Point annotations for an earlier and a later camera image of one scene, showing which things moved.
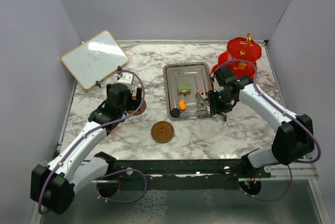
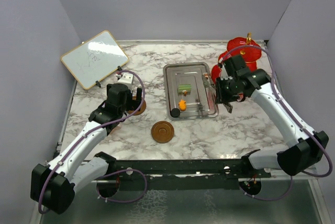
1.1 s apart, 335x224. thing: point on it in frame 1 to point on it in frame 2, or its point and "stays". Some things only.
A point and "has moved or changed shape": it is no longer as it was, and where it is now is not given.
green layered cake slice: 182,87 stays
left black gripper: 134,104 stays
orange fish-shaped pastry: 182,104 stays
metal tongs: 201,94 has moved or changed shape
